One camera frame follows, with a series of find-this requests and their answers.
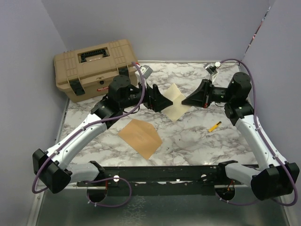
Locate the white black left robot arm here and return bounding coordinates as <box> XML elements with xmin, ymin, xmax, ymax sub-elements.
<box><xmin>32</xmin><ymin>75</ymin><xmax>173</xmax><ymax>194</ymax></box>

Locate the yellow black utility knife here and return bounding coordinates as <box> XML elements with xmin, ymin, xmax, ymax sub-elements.
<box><xmin>208</xmin><ymin>121</ymin><xmax>222</xmax><ymax>132</ymax></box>

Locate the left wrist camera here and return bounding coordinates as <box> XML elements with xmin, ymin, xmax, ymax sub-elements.
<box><xmin>140</xmin><ymin>65</ymin><xmax>153</xmax><ymax>79</ymax></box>

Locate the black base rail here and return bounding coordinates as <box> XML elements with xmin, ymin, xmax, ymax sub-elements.
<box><xmin>75</xmin><ymin>163</ymin><xmax>259</xmax><ymax>197</ymax></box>

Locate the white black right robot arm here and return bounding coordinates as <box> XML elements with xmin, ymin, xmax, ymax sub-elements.
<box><xmin>182</xmin><ymin>72</ymin><xmax>300</xmax><ymax>201</ymax></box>

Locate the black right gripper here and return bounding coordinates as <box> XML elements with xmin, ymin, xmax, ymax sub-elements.
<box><xmin>182</xmin><ymin>79</ymin><xmax>234</xmax><ymax>108</ymax></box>

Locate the tan plastic toolbox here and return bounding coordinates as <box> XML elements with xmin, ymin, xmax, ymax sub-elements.
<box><xmin>54</xmin><ymin>39</ymin><xmax>138</xmax><ymax>103</ymax></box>

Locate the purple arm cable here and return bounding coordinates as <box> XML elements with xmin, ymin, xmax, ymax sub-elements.
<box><xmin>32</xmin><ymin>61</ymin><xmax>147</xmax><ymax>194</ymax></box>
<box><xmin>220</xmin><ymin>58</ymin><xmax>297</xmax><ymax>207</ymax></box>

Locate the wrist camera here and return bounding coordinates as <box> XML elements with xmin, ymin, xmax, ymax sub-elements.
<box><xmin>204</xmin><ymin>62</ymin><xmax>222</xmax><ymax>83</ymax></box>
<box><xmin>140</xmin><ymin>65</ymin><xmax>153</xmax><ymax>79</ymax></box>

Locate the brown paper envelope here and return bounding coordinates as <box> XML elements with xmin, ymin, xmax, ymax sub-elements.
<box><xmin>118</xmin><ymin>119</ymin><xmax>162</xmax><ymax>160</ymax></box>

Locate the cream paper letter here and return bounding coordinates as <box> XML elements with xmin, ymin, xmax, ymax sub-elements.
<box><xmin>162</xmin><ymin>83</ymin><xmax>190</xmax><ymax>122</ymax></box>

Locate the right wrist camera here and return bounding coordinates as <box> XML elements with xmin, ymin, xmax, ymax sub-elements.
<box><xmin>204</xmin><ymin>62</ymin><xmax>222</xmax><ymax>83</ymax></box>

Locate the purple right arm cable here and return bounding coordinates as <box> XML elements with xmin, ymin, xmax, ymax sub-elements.
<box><xmin>220</xmin><ymin>58</ymin><xmax>297</xmax><ymax>207</ymax></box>

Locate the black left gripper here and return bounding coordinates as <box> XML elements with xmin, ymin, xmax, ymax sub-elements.
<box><xmin>120</xmin><ymin>78</ymin><xmax>173</xmax><ymax>112</ymax></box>

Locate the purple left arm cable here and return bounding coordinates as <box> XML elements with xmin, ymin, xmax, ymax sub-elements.
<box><xmin>32</xmin><ymin>61</ymin><xmax>147</xmax><ymax>194</ymax></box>

